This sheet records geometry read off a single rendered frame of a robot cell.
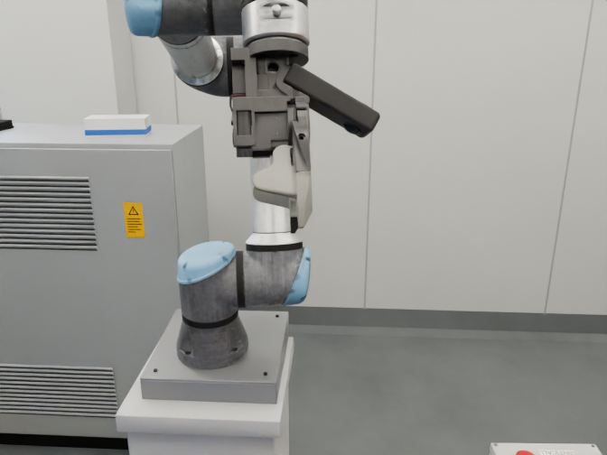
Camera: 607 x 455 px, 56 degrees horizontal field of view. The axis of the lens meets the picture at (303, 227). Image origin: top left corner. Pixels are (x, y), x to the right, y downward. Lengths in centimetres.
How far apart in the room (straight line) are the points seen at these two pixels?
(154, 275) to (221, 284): 130
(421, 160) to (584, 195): 100
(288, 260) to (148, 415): 40
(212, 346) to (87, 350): 154
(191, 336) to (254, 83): 67
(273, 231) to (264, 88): 52
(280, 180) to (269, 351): 70
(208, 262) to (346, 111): 55
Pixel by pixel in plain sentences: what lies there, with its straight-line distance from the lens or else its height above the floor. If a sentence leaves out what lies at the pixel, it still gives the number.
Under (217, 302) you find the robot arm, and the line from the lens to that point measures 113.
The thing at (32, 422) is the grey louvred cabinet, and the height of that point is 16.
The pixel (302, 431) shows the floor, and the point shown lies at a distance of 295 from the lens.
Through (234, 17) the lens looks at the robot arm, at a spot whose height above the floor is 186.
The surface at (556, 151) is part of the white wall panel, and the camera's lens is 364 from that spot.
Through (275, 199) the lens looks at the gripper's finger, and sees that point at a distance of 68.
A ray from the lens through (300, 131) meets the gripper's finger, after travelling 58.
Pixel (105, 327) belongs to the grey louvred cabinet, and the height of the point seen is 66.
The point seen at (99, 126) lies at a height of 149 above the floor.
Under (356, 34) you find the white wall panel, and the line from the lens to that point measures 335.
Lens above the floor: 184
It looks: 19 degrees down
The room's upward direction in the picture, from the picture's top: straight up
